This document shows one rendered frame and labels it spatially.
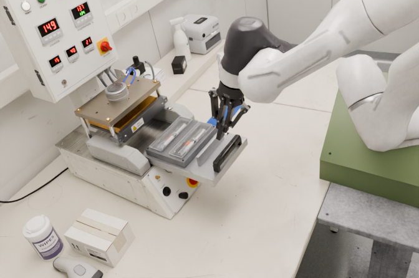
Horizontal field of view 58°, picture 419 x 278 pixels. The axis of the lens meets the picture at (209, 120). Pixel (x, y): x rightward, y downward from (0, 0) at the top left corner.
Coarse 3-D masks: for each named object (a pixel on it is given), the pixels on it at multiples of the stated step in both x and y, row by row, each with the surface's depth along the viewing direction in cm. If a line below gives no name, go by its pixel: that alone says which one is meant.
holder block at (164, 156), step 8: (216, 128) 133; (184, 136) 131; (208, 136) 129; (176, 144) 128; (200, 144) 126; (152, 152) 127; (160, 152) 126; (168, 152) 125; (192, 152) 123; (168, 160) 124; (176, 160) 122; (184, 160) 121
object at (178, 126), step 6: (180, 120) 137; (186, 120) 136; (174, 126) 135; (180, 126) 134; (168, 132) 132; (174, 132) 132; (162, 138) 130; (168, 138) 130; (156, 144) 128; (162, 144) 128
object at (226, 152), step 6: (234, 138) 123; (240, 138) 125; (228, 144) 121; (234, 144) 122; (240, 144) 126; (222, 150) 120; (228, 150) 119; (222, 156) 117; (216, 162) 116; (222, 162) 118; (216, 168) 116
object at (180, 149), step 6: (198, 126) 133; (204, 126) 132; (210, 126) 131; (192, 132) 130; (198, 132) 130; (204, 132) 129; (186, 138) 128; (192, 138) 128; (198, 138) 127; (180, 144) 126; (186, 144) 126; (192, 144) 125; (174, 150) 124; (180, 150) 124; (186, 150) 123; (180, 156) 121
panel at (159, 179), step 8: (152, 168) 131; (160, 168) 133; (152, 176) 130; (160, 176) 132; (168, 176) 135; (176, 176) 137; (184, 176) 140; (152, 184) 130; (160, 184) 132; (168, 184) 134; (176, 184) 137; (184, 184) 139; (160, 192) 132; (176, 192) 136; (192, 192) 141; (168, 200) 133; (176, 200) 136; (184, 200) 138; (176, 208) 135
